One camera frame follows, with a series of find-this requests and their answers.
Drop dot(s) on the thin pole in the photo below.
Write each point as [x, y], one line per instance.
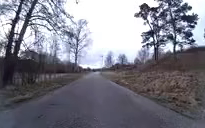
[102, 61]

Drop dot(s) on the distant bare tree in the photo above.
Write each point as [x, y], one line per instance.
[122, 59]
[109, 59]

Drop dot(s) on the grey asphalt path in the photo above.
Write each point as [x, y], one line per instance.
[93, 103]

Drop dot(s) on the dry grass slope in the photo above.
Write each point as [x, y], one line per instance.
[163, 85]

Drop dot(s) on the dark fence with hedge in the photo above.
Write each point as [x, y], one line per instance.
[26, 70]

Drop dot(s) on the leaf-strewn grass verge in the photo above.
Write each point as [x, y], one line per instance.
[30, 88]

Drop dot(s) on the tall pine trees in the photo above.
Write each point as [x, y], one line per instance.
[170, 23]

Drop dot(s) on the row of bare trees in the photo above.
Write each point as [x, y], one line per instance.
[20, 36]

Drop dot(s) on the brown bare bushes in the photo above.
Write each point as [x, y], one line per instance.
[190, 60]

